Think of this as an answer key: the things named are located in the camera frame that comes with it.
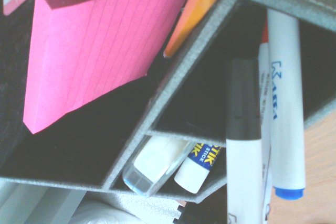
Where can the pink lined sticky notes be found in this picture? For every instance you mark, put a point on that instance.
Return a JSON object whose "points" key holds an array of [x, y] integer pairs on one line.
{"points": [[92, 51]]}

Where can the white marker with blue cap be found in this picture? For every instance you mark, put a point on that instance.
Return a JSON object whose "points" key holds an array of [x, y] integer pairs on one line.
{"points": [[286, 142]]}

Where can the grey fabric desk organizer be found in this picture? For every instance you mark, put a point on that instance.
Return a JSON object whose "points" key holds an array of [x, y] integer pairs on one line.
{"points": [[183, 58]]}

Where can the white glossy rounded object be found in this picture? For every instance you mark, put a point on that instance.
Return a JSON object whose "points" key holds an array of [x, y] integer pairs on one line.
{"points": [[92, 213]]}

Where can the blue and white glue stick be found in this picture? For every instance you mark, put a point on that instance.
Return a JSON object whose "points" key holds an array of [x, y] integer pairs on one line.
{"points": [[194, 169]]}

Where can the white marker with black cap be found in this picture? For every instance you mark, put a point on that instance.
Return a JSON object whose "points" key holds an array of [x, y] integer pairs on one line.
{"points": [[244, 169]]}

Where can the white marker with small print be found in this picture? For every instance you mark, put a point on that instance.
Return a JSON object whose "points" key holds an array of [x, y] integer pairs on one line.
{"points": [[265, 90]]}

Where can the orange sticky note pad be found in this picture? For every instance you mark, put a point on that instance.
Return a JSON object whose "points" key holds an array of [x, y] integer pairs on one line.
{"points": [[194, 11]]}

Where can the clear plastic case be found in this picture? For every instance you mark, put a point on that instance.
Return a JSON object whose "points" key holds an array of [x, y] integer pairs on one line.
{"points": [[155, 166]]}

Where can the red orange pen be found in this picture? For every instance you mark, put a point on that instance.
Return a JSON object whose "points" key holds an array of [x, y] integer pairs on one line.
{"points": [[264, 33]]}

